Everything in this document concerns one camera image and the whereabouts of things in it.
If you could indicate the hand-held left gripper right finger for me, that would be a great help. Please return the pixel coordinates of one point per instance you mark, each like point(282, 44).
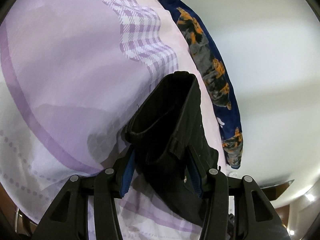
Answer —
point(196, 180)

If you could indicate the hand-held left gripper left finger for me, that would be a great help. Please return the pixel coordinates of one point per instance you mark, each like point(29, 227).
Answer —
point(126, 177)

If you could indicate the black pants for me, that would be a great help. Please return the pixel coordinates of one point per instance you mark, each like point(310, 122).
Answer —
point(170, 120)

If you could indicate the pink purple checked bed sheet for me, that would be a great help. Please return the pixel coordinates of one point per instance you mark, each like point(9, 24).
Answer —
point(75, 67)

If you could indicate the blue orange printed blanket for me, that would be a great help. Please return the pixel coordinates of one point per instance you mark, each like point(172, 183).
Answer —
point(200, 50)

